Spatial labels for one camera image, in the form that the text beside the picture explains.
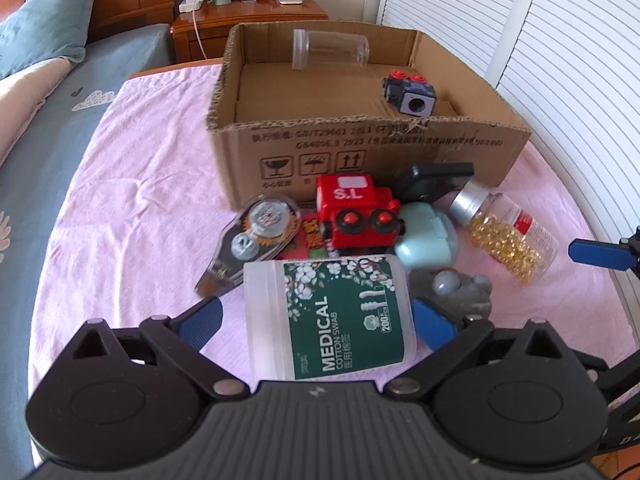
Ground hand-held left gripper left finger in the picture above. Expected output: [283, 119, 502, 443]
[65, 296, 251, 401]

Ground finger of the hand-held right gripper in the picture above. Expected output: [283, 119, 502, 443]
[568, 226, 640, 281]
[587, 355, 640, 406]

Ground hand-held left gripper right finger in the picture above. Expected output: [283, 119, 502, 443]
[382, 297, 608, 401]

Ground grey animal toy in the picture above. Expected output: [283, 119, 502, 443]
[409, 267, 493, 322]

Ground pale teal plastic container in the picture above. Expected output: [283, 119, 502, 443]
[394, 201, 460, 268]

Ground clear correction tape dispenser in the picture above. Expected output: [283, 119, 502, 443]
[195, 194, 303, 297]

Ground capsule bottle with silver cap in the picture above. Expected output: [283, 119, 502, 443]
[447, 180, 560, 286]

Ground green label cotton swab container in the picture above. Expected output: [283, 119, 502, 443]
[242, 255, 418, 382]

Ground red refill case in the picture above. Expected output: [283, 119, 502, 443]
[292, 212, 351, 261]

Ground black digital timer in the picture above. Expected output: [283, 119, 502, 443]
[392, 161, 475, 203]

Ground red toy train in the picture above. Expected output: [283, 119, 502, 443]
[315, 174, 406, 251]

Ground brown cardboard box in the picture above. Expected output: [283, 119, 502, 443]
[206, 22, 532, 211]

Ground pink blanket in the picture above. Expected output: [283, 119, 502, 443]
[27, 62, 636, 436]

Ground black toy train car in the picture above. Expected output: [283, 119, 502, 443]
[382, 70, 438, 116]

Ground white louvered doors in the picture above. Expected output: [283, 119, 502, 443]
[375, 0, 640, 281]

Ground blue bed sheet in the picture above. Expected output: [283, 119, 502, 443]
[0, 22, 173, 480]

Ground beige pillow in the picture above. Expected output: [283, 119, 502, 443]
[0, 57, 73, 166]

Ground clear plastic jar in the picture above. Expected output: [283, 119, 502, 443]
[291, 29, 371, 72]

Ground wooden nightstand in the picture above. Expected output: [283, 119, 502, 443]
[170, 0, 328, 66]

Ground teal pillow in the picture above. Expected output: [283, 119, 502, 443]
[0, 0, 103, 78]

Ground white cable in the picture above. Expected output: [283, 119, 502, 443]
[192, 10, 208, 61]

